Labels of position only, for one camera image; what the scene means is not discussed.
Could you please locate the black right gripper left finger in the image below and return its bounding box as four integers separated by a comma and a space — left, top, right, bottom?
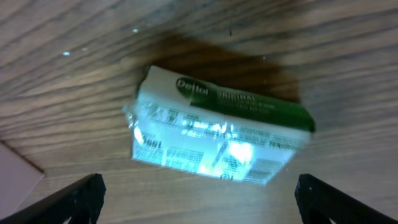
1, 174, 106, 224

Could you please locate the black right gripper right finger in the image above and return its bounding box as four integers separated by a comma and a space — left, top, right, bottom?
294, 174, 397, 224

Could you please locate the Dettol soap bar pack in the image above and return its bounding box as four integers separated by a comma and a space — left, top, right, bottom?
124, 66, 315, 185

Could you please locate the white cardboard box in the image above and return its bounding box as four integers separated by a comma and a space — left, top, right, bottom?
0, 143, 44, 218

